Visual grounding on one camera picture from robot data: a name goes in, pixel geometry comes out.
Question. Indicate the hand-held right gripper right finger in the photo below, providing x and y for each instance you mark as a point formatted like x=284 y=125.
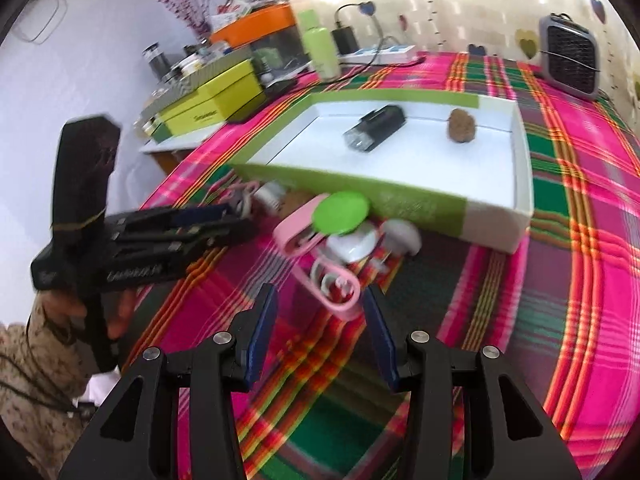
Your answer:
x=381 y=340

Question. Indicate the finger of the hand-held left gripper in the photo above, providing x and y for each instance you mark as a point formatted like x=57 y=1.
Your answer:
x=210 y=239
x=195 y=214

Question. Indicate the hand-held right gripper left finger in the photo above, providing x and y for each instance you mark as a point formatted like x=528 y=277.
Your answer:
x=262 y=330

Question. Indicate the long pink clip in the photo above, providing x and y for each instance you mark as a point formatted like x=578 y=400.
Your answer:
x=295 y=227

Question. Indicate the white round knob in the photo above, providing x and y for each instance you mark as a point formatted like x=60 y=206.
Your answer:
x=402 y=232

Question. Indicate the green top white knob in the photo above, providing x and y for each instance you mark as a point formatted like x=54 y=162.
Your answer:
x=340 y=212

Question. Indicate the green and white cardboard box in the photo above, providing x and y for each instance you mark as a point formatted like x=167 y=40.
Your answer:
x=400 y=180

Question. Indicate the person's left hand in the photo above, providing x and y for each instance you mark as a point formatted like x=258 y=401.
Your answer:
x=120 y=310

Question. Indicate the white side table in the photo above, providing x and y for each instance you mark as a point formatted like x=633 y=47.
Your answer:
x=175 y=140

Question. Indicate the yellow-green shoe box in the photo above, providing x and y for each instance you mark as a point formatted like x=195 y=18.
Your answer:
x=220 y=97

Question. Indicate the black phone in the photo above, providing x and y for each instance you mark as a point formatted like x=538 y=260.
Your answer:
x=250 y=107

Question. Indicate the chevron patterned box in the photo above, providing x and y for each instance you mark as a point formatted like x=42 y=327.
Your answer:
x=200 y=80

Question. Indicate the glass jar with black lid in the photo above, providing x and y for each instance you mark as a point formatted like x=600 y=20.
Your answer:
x=156 y=62

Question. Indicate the glass tank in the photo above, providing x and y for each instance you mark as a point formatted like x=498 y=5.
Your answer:
x=275 y=52

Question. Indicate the black bike light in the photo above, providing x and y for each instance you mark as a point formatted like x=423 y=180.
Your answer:
x=372 y=127

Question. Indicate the green bottle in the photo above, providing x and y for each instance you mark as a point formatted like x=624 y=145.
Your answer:
x=320 y=47

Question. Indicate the plaid blanket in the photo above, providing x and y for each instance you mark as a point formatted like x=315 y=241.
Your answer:
x=575 y=260

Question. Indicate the black charger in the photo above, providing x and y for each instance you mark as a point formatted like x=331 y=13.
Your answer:
x=346 y=39

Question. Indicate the white power strip with charger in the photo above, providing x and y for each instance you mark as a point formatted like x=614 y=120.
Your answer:
x=350 y=6

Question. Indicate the grey fan heater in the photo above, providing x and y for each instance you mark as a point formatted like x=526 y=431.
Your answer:
x=570 y=57

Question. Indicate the heart print curtain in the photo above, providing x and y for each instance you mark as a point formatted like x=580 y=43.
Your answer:
x=475 y=10

